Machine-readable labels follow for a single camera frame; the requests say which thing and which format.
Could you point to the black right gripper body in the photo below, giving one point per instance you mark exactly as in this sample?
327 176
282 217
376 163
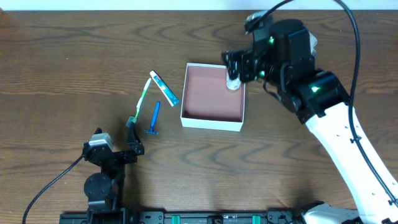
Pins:
241 65

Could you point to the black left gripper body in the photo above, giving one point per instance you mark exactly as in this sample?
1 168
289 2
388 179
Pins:
117 155

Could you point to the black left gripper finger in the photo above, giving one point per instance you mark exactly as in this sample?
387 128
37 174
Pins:
98 131
132 137

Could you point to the white lotion tube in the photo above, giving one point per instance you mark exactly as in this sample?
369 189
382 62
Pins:
232 85

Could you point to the green white toothbrush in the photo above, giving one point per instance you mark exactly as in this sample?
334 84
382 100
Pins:
133 119

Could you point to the clear blue soap pump bottle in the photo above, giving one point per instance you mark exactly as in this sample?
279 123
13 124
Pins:
313 44

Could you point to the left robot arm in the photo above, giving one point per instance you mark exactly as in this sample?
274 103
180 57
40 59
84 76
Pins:
104 189

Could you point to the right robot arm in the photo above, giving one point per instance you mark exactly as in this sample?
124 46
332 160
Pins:
283 55

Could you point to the blue disposable razor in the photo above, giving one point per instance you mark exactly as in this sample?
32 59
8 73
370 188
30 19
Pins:
154 119

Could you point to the green white toothpaste tube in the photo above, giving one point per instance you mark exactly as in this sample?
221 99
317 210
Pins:
167 92

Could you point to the white cardboard box pink interior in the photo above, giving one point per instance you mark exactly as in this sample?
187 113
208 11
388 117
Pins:
206 101

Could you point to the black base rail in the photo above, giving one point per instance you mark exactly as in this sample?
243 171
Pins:
158 217

